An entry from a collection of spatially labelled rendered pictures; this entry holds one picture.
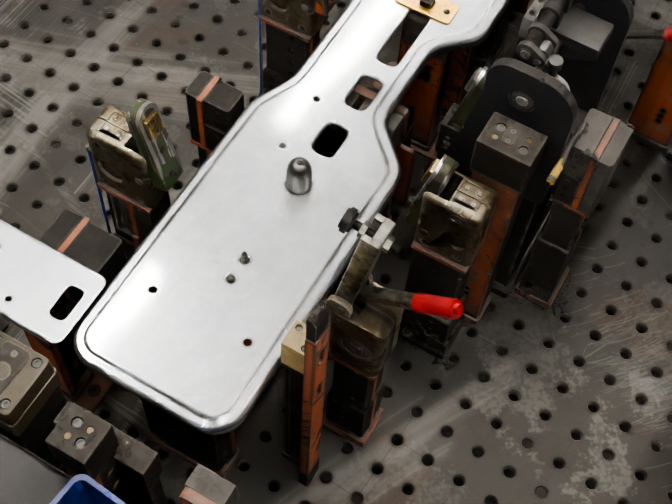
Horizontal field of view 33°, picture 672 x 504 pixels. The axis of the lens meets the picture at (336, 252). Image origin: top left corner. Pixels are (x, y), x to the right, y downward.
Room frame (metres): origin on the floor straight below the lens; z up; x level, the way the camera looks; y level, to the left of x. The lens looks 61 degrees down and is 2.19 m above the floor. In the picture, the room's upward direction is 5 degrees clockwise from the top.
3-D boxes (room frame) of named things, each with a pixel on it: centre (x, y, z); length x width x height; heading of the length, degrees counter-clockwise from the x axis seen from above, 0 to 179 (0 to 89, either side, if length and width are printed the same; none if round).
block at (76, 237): (0.66, 0.31, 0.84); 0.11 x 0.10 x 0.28; 64
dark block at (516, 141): (0.77, -0.19, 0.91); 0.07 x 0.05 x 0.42; 64
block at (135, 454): (0.41, 0.23, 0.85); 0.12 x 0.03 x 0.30; 64
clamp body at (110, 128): (0.79, 0.27, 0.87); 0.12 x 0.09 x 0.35; 64
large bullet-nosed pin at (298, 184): (0.76, 0.05, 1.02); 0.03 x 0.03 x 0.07
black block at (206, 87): (0.89, 0.18, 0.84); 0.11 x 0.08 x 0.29; 64
